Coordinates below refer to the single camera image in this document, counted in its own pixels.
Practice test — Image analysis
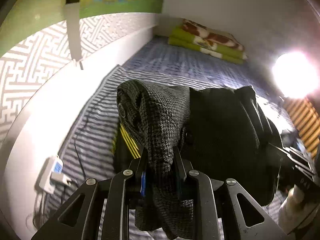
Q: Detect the grey knitted garment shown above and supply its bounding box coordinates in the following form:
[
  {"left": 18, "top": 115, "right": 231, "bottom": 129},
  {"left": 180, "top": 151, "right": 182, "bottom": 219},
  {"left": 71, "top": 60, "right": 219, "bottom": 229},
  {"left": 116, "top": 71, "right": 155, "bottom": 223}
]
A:
[{"left": 117, "top": 80, "right": 193, "bottom": 239}]

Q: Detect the black garment with yellow stripes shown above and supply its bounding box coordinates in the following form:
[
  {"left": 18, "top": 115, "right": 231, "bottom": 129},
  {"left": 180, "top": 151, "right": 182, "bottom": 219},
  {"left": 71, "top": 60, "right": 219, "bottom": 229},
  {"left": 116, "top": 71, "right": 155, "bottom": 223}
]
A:
[{"left": 112, "top": 123, "right": 143, "bottom": 173}]

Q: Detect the wooden slatted panel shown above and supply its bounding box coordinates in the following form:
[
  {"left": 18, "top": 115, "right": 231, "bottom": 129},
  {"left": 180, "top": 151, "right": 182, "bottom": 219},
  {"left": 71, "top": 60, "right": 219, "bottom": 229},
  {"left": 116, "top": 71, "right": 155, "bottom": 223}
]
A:
[{"left": 284, "top": 98, "right": 320, "bottom": 159}]

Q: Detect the striped grey bed sheet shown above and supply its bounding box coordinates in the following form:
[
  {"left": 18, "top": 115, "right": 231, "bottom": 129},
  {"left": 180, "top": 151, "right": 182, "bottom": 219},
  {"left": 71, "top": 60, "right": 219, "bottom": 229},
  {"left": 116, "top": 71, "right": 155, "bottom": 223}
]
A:
[{"left": 36, "top": 36, "right": 293, "bottom": 226}]

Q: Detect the white power strip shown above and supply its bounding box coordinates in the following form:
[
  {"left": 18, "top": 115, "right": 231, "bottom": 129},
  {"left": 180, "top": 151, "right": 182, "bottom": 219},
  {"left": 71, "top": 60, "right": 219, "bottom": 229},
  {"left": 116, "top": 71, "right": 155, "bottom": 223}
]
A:
[{"left": 37, "top": 155, "right": 72, "bottom": 194}]

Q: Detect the folded green floral blanket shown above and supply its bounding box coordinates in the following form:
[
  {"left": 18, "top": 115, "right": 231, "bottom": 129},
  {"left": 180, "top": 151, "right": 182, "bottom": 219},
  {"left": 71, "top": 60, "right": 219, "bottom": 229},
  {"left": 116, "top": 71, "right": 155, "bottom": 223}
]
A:
[{"left": 168, "top": 18, "right": 248, "bottom": 64}]

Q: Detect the ring light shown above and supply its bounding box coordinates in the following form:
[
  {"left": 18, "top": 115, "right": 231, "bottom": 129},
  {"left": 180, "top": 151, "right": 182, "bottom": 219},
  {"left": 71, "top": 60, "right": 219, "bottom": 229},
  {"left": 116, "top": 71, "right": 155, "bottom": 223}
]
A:
[{"left": 272, "top": 51, "right": 319, "bottom": 99}]

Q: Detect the black cable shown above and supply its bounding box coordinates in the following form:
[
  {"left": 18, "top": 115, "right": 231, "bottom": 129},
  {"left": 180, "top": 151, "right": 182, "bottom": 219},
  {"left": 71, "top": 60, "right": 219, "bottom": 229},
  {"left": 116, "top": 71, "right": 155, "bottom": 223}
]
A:
[{"left": 32, "top": 109, "right": 94, "bottom": 230}]

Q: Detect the black and white wall strip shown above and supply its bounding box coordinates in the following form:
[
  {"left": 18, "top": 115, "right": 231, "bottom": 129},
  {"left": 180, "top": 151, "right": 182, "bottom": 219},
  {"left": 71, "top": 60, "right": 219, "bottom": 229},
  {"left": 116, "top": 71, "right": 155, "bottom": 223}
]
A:
[{"left": 63, "top": 0, "right": 83, "bottom": 70}]

